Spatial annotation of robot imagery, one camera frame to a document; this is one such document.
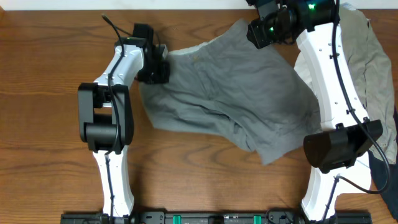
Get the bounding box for grey shorts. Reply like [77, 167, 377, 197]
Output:
[139, 19, 321, 164]

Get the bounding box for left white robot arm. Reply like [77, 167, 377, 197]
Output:
[78, 37, 170, 223]

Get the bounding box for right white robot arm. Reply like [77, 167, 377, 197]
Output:
[247, 0, 383, 223]

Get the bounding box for olive khaki garment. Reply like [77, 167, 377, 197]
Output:
[340, 5, 397, 164]

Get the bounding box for white garment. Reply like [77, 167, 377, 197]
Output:
[294, 52, 371, 190]

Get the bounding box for dark navy garment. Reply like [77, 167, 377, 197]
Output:
[362, 104, 398, 220]

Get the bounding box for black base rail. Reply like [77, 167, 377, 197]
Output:
[60, 210, 373, 224]

